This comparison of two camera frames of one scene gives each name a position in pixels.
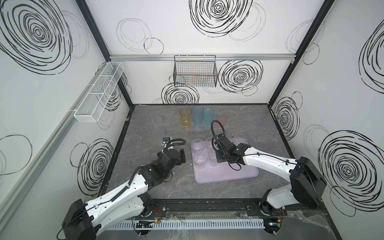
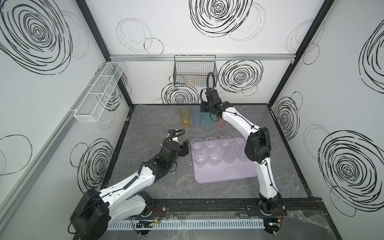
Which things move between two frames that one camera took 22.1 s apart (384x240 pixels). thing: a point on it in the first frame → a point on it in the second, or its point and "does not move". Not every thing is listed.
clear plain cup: x=212 y=158 does not move
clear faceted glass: x=198 y=146 does not move
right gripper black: x=221 y=147 → x=205 y=106
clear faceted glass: x=208 y=143 does not move
